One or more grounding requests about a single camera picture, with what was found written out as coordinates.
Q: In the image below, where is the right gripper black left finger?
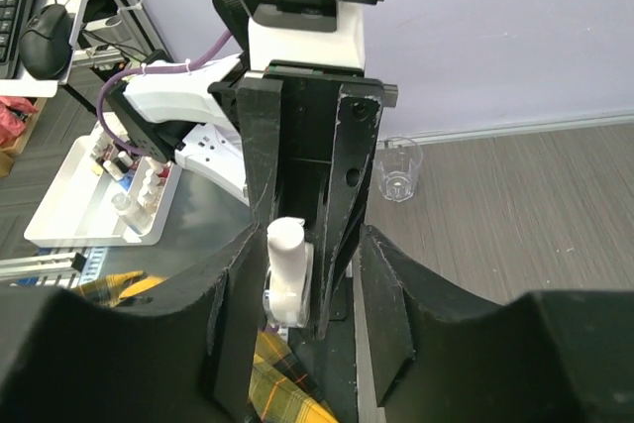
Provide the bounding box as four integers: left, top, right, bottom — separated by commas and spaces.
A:
1, 226, 266, 422

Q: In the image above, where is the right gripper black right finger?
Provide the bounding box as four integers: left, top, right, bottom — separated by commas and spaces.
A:
360, 226, 633, 422

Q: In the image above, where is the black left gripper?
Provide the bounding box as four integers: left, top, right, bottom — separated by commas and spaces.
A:
208, 65, 398, 339

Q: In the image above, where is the clear nail polish bottle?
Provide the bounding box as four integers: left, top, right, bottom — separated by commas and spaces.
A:
263, 243, 314, 328

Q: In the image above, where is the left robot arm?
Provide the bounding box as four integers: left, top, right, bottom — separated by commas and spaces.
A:
106, 53, 398, 338

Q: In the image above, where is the clear plastic cup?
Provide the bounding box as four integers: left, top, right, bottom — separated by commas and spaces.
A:
373, 137, 423, 203

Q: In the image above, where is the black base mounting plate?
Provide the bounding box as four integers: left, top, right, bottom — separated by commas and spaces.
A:
288, 264, 359, 422

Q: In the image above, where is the yellow plaid shirt sleeve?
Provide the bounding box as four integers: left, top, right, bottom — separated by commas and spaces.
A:
73, 270, 337, 422

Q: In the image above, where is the white supply tray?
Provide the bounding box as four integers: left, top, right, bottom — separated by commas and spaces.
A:
24, 125, 182, 248

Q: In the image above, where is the black computer mouse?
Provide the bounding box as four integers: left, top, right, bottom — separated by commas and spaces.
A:
18, 4, 72, 80

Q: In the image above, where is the black computer keyboard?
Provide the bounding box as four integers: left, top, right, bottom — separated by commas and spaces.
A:
0, 0, 35, 79

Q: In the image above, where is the aluminium frame rail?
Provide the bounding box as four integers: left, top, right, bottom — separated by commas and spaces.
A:
1, 247, 108, 288

